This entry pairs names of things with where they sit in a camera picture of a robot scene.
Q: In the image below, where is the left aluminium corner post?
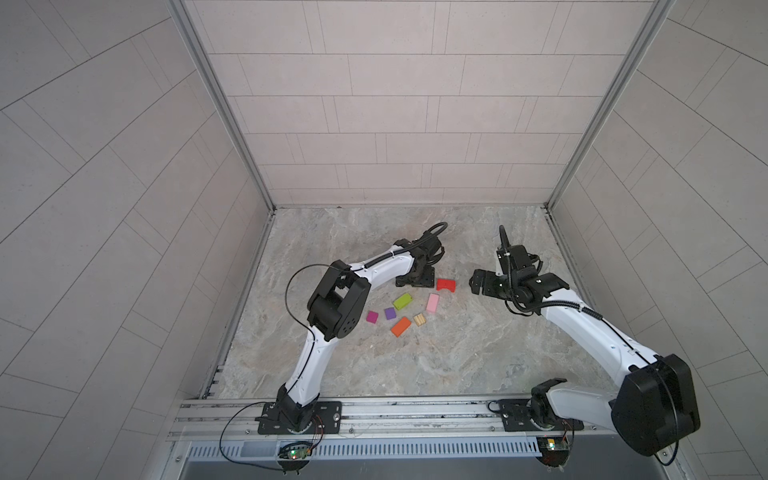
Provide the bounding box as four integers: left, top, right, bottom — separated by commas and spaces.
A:
168, 0, 276, 213

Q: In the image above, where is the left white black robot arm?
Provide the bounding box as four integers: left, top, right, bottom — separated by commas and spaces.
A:
276, 232, 445, 432

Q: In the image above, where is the left controller board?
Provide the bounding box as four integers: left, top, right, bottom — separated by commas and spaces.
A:
277, 441, 313, 464

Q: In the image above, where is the red arch block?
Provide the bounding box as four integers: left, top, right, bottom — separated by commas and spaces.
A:
436, 278, 457, 293

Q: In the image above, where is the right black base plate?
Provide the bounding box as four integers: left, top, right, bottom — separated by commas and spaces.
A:
494, 399, 584, 432

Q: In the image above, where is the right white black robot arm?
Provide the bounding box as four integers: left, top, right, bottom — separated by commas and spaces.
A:
469, 270, 701, 456

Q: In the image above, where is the controller board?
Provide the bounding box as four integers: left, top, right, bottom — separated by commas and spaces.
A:
277, 441, 313, 464
537, 437, 570, 468

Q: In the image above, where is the left black cable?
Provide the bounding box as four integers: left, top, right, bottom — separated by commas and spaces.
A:
218, 262, 337, 473

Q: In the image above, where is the lime green block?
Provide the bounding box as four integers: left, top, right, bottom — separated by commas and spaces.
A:
393, 293, 413, 311

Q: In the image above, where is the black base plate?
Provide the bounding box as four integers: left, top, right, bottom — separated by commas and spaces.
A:
258, 398, 342, 435
494, 399, 584, 432

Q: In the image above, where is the aluminium mounting rail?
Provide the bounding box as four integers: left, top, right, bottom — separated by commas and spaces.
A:
167, 394, 613, 441

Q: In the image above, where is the corrugated black conduit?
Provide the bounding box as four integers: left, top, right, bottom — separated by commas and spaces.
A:
393, 221, 448, 255
497, 225, 511, 275

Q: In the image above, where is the left corrugated black conduit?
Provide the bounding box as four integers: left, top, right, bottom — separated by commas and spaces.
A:
393, 221, 448, 255

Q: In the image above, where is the aluminium corner post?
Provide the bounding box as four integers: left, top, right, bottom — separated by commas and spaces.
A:
168, 0, 276, 213
545, 0, 676, 212

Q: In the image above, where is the orange block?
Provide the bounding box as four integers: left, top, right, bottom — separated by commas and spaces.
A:
391, 317, 413, 337

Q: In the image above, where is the right corrugated black conduit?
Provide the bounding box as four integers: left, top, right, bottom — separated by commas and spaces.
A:
497, 225, 511, 275

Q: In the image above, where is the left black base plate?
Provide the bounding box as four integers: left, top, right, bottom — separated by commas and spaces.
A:
258, 398, 342, 435

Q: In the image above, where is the right aluminium corner post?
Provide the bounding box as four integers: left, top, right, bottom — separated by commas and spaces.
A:
545, 0, 676, 212

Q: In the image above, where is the pink block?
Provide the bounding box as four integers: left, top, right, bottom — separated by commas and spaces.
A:
426, 293, 440, 314

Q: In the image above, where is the right controller board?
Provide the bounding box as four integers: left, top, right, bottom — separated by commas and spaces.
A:
537, 437, 570, 468

